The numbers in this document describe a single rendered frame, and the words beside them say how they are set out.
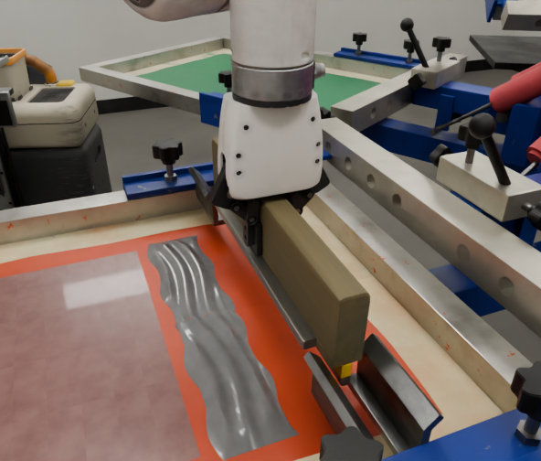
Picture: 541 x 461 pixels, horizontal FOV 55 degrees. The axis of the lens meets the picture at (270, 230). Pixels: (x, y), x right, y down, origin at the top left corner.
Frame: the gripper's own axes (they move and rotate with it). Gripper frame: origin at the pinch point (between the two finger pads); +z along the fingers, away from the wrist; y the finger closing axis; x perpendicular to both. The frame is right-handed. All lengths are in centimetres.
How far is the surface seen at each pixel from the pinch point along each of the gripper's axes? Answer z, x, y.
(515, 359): 5.9, 20.8, -16.6
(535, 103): 0, -25, -62
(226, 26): 49, -379, -111
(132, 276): 9.9, -10.7, 14.4
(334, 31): 59, -379, -210
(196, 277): 9.3, -6.9, 7.2
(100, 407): 9.7, 9.1, 20.4
